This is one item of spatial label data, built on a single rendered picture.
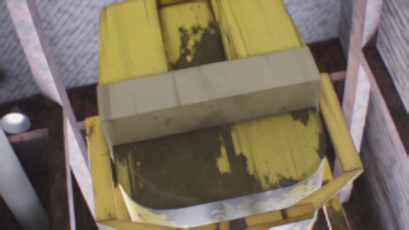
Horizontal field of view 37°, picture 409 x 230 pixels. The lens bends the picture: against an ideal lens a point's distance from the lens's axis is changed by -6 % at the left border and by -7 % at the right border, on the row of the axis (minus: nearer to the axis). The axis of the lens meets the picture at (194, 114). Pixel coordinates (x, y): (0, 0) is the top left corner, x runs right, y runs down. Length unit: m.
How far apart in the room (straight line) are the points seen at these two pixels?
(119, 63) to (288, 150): 0.33
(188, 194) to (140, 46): 0.29
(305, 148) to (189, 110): 0.20
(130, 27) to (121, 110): 0.20
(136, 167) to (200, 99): 0.15
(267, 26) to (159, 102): 0.25
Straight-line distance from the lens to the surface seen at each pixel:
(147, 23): 1.20
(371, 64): 11.74
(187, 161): 1.07
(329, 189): 1.03
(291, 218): 1.00
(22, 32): 10.28
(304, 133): 1.10
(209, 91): 1.07
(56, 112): 11.51
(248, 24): 1.18
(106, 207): 1.04
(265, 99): 1.09
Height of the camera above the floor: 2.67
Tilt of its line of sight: 39 degrees up
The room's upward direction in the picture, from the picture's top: 12 degrees counter-clockwise
